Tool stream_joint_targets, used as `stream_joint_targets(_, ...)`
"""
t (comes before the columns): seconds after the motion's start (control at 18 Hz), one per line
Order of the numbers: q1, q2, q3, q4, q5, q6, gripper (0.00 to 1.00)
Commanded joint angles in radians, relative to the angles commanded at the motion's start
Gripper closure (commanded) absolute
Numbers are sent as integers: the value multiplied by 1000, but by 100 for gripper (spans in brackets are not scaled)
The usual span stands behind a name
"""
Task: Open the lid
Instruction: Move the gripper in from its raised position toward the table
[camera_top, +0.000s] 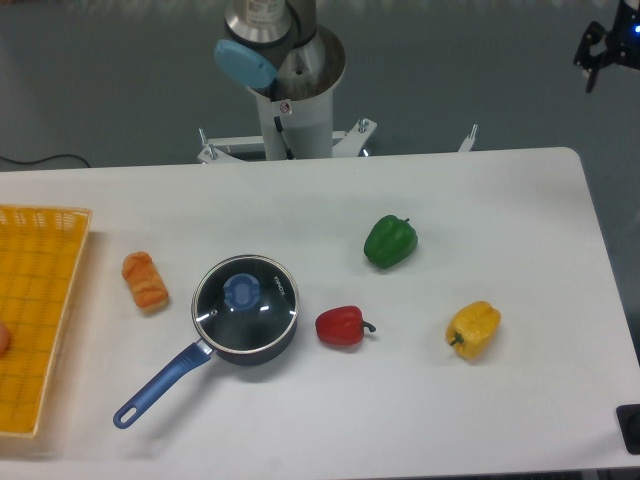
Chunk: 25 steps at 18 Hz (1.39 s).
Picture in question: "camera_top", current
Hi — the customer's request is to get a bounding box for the glass lid blue knob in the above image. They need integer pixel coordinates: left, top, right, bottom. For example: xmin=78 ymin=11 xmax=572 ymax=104
xmin=191 ymin=255 xmax=300 ymax=356

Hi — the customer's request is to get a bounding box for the green bell pepper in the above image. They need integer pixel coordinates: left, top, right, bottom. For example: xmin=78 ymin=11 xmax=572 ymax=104
xmin=363 ymin=215 xmax=418 ymax=269

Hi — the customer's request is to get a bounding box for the yellow bell pepper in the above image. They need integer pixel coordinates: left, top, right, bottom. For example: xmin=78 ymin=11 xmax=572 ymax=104
xmin=445 ymin=301 xmax=502 ymax=361

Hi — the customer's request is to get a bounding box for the black device table corner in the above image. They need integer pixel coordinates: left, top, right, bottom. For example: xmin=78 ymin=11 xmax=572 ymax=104
xmin=616 ymin=404 xmax=640 ymax=455

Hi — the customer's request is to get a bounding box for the red bell pepper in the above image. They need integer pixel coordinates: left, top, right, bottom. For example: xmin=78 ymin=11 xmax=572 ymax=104
xmin=315 ymin=305 xmax=376 ymax=346

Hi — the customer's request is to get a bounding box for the orange bread loaf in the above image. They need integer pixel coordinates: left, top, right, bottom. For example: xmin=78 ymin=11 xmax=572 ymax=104
xmin=121 ymin=251 xmax=169 ymax=314

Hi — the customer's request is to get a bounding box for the yellow wicker basket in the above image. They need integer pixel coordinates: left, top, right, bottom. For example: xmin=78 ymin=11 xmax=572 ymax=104
xmin=1 ymin=204 xmax=92 ymax=438

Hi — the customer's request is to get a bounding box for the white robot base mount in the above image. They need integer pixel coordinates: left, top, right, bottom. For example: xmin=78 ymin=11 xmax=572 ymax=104
xmin=196 ymin=117 xmax=479 ymax=165

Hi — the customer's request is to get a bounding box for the dark saucepan blue handle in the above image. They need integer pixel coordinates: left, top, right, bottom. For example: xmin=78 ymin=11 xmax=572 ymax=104
xmin=112 ymin=254 xmax=301 ymax=429

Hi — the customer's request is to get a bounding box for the black floor cable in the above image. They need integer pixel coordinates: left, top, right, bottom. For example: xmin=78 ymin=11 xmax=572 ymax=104
xmin=0 ymin=153 xmax=92 ymax=169

